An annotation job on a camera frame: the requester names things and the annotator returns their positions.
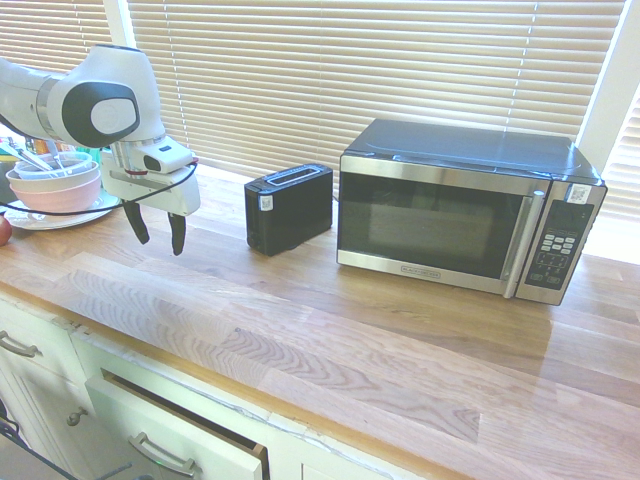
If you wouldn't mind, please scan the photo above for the white open drawer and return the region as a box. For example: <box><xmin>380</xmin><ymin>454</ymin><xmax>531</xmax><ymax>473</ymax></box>
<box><xmin>84</xmin><ymin>368</ymin><xmax>270</xmax><ymax>480</ymax></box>

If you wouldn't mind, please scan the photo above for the stainless steel black microwave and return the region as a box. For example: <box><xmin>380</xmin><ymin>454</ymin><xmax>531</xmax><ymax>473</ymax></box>
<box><xmin>336</xmin><ymin>118</ymin><xmax>609</xmax><ymax>306</ymax></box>

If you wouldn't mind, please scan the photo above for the white window frame post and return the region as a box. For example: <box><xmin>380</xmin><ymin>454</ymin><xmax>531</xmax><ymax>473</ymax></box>
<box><xmin>574</xmin><ymin>0</ymin><xmax>640</xmax><ymax>166</ymax></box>

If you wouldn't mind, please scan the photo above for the light blue bowl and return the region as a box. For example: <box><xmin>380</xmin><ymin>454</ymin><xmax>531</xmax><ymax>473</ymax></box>
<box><xmin>5</xmin><ymin>160</ymin><xmax>101</xmax><ymax>192</ymax></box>

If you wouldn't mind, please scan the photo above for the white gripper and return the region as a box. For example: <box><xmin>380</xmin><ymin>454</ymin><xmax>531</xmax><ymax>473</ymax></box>
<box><xmin>101</xmin><ymin>140</ymin><xmax>202</xmax><ymax>257</ymax></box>

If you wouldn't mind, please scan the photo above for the white cabinet drawer front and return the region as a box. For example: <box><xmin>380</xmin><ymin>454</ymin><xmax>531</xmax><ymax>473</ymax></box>
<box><xmin>0</xmin><ymin>294</ymin><xmax>84</xmax><ymax>381</ymax></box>

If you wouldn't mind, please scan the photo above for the silver drawer bar handle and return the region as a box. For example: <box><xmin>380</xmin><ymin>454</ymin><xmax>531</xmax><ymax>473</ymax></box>
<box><xmin>0</xmin><ymin>330</ymin><xmax>41</xmax><ymax>358</ymax></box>
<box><xmin>127</xmin><ymin>432</ymin><xmax>202</xmax><ymax>478</ymax></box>

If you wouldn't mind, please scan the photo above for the white plate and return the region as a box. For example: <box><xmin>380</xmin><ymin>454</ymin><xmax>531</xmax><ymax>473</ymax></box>
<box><xmin>0</xmin><ymin>192</ymin><xmax>123</xmax><ymax>231</ymax></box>

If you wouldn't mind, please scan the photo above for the beige window blind narrow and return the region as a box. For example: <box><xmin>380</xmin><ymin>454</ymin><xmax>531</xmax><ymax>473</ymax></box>
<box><xmin>0</xmin><ymin>0</ymin><xmax>112</xmax><ymax>75</ymax></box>

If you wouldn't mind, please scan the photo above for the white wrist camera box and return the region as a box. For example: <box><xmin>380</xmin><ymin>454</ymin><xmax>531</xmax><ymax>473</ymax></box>
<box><xmin>141</xmin><ymin>144</ymin><xmax>195</xmax><ymax>175</ymax></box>

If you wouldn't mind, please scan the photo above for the pink bowl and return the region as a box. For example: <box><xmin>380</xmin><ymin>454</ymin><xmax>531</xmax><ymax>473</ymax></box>
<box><xmin>9</xmin><ymin>170</ymin><xmax>104</xmax><ymax>211</ymax></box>

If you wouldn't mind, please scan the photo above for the black two-slot toaster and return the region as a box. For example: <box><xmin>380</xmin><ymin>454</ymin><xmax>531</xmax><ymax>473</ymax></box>
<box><xmin>243</xmin><ymin>163</ymin><xmax>334</xmax><ymax>257</ymax></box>

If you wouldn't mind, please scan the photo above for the beige window blind wide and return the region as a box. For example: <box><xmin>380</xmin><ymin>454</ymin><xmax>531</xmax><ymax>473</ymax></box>
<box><xmin>126</xmin><ymin>0</ymin><xmax>628</xmax><ymax>181</ymax></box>

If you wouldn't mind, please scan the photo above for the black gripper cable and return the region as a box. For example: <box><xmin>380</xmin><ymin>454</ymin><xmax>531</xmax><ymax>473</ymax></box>
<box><xmin>0</xmin><ymin>158</ymin><xmax>200</xmax><ymax>217</ymax></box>

